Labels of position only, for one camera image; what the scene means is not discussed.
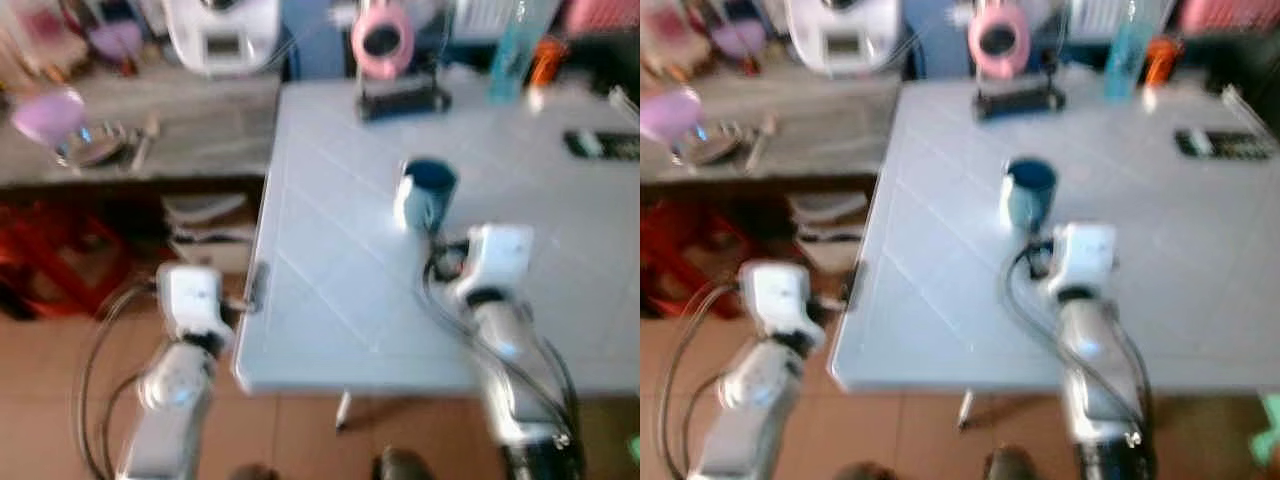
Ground purple plastic bowl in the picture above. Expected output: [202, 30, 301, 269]
[640, 87, 704, 151]
[11, 88, 89, 153]

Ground metal spoon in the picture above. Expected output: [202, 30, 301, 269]
[748, 114, 781, 173]
[128, 114, 162, 173]

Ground red plastic crate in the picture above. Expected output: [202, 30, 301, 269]
[0, 198, 133, 319]
[640, 198, 749, 319]

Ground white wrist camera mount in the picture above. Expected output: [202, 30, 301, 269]
[448, 223, 537, 304]
[1043, 221, 1120, 301]
[738, 260, 827, 347]
[156, 262, 235, 341]

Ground white stacked dishes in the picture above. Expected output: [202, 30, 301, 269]
[788, 191, 873, 273]
[162, 191, 258, 273]

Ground purple heart-shaped dish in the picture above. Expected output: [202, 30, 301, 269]
[711, 21, 767, 63]
[87, 21, 145, 73]

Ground blue cup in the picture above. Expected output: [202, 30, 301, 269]
[999, 157, 1060, 234]
[394, 157, 460, 237]

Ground orange small bottle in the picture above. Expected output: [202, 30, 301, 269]
[529, 37, 570, 88]
[1144, 37, 1184, 88]

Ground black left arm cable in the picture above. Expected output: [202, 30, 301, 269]
[655, 282, 746, 480]
[76, 282, 166, 480]

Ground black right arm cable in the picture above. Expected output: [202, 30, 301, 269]
[418, 240, 581, 446]
[1000, 240, 1156, 441]

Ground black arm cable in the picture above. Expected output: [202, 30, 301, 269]
[418, 240, 581, 446]
[1000, 240, 1156, 441]
[655, 282, 746, 480]
[76, 282, 166, 480]

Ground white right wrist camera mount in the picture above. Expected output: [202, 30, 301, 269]
[1043, 221, 1120, 301]
[448, 223, 537, 304]

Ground pink plastic basket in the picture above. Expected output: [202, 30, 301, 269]
[1178, 0, 1280, 37]
[564, 0, 641, 37]

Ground white kitchen appliance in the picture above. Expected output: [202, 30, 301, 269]
[784, 0, 902, 77]
[162, 0, 284, 77]

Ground teal clear bottle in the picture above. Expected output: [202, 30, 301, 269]
[488, 0, 549, 103]
[1103, 0, 1163, 102]

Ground black flat remote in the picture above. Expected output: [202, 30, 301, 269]
[562, 129, 641, 163]
[1174, 127, 1278, 162]

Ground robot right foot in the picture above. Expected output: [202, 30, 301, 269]
[983, 447, 1048, 480]
[373, 447, 438, 480]

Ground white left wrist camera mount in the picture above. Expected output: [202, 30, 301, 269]
[156, 262, 235, 341]
[738, 260, 827, 347]

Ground grey stone counter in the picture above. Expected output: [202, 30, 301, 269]
[640, 72, 903, 187]
[0, 72, 283, 189]

